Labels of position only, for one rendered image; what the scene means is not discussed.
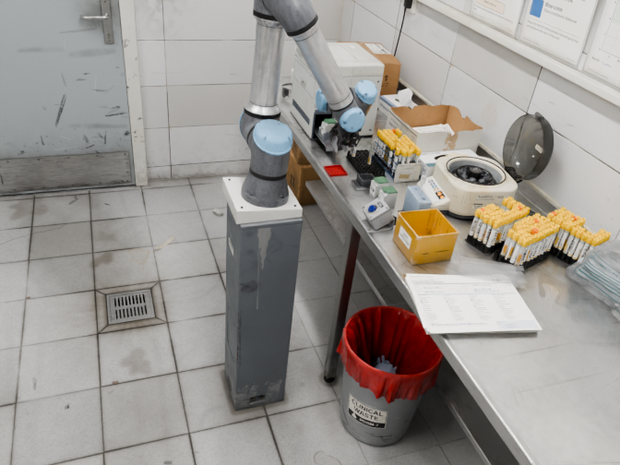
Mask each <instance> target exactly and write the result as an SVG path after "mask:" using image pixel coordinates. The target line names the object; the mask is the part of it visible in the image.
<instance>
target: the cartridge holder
mask: <svg viewBox="0 0 620 465"><path fill-rule="evenodd" d="M374 178H375V177H374V176H373V175H372V174H371V173H363V174H357V178H356V179H355V180H352V181H351V183H352V185H353V186H354V188H355V189H356V190H367V189H370V186H371V181H372V180H374Z"/></svg>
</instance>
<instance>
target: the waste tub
mask: <svg viewBox="0 0 620 465"><path fill-rule="evenodd" d="M458 234H459V232H458V231H457V229H456V228H455V227H454V226H453V225H452V224H451V223H450V222H449V221H448V220H447V218H446V217H445V216H444V215H443V214H442V213H441V212H440V211H439V210H438V209H420V210H411V211H402V212H398V217H397V222H396V226H395V231H394V234H393V239H392V240H393V242H394V243H395V244H396V246H397V247H398V248H399V250H400V251H401V253H402V254H403V255H404V256H405V257H406V259H407V260H408V261H409V263H410V264H411V265H412V266H414V265H421V264H428V263H435V262H441V261H448V260H450V259H451V257H452V253H453V250H454V247H455V243H456V241H457V238H458Z"/></svg>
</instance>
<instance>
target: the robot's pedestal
mask: <svg viewBox="0 0 620 465"><path fill-rule="evenodd" d="M302 225H303V219H302V217H300V218H291V219H283V220H274V221H258V222H249V223H241V224H236V222H235V219H234V217H233V214H232V212H231V209H230V207H229V204H228V202H227V233H226V305H225V371H224V374H225V377H226V380H227V384H228V387H229V390H230V393H231V397H232V403H233V407H234V409H235V411H240V410H244V409H249V408H254V407H257V406H262V405H266V404H270V403H274V402H279V401H283V400H284V392H285V383H286V375H287V365H288V357H289V348H290V339H291V330H292V313H293V305H294V295H295V287H296V278H297V269H298V260H299V252H300V243H301V234H302Z"/></svg>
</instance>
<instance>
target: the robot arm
mask: <svg viewBox="0 0 620 465"><path fill-rule="evenodd" d="M253 16H254V17H255V18H256V20H257V25H256V44H255V53H254V63H253V73H252V82H251V91H250V100H249V101H247V102H246V103H245V104H244V111H243V112H242V114H241V116H240V120H239V126H240V131H241V134H242V136H243V138H244V139H245V141H246V143H247V145H248V147H249V148H250V150H251V160H250V167H249V172H248V174H247V176H246V177H245V179H244V182H243V184H242V188H241V196H242V198H243V199H244V200H245V201H246V202H248V203H249V204H252V205H254V206H257V207H261V208H268V209H272V208H278V207H281V206H283V205H285V204H286V203H287V202H288V198H289V188H288V183H287V178H286V176H287V171H288V165H289V159H290V154H291V148H292V131H291V129H290V128H289V127H288V126H287V125H285V124H283V123H282V122H280V113H281V108H280V107H279V105H278V104H277V102H278V95H279V87H280V73H281V66H282V58H283V51H284V43H285V37H286V34H287V35H288V37H291V38H293V39H294V41H295V43H296V45H297V46H298V48H299V50H300V52H301V54H302V56H303V58H304V60H305V61H306V63H307V65H308V67H309V69H310V70H311V72H312V74H313V76H314V78H315V80H316V82H317V84H318V86H319V88H320V89H318V90H317V92H316V108H317V109H318V110H319V111H320V112H325V113H326V112H330V113H331V114H332V116H333V117H334V118H335V119H336V120H337V121H338V122H337V123H336V124H335V125H334V127H331V130H330V131H329V138H330V143H331V146H332V148H333V149H334V150H335V151H336V152H338V148H339V147H340V146H341V147H342V148H343V150H344V151H345V152H346V151H347V146H349V148H351V147H353V146H355V147H356V146H357V145H358V143H359V141H360V139H361V138H360V135H359V132H361V130H362V127H363V126H364V122H365V117H366V115H367V114H368V112H369V110H370V108H371V106H372V105H373V103H374V102H375V99H376V96H377V88H376V85H375V84H374V83H373V82H371V81H369V80H361V81H360V82H358V83H357V85H356V86H355V87H350V88H349V87H348V85H347V83H346V81H345V79H344V77H343V75H342V74H341V72H340V69H339V67H338V65H337V63H336V61H335V59H334V57H333V54H332V52H331V51H330V49H329V47H328V44H327V42H326V40H325V38H324V36H323V34H322V32H321V30H320V28H319V27H318V25H317V23H318V20H319V18H318V15H317V13H316V11H315V9H314V6H313V4H312V2H311V0H254V7H253ZM357 140H358V142H357V144H356V141H357Z"/></svg>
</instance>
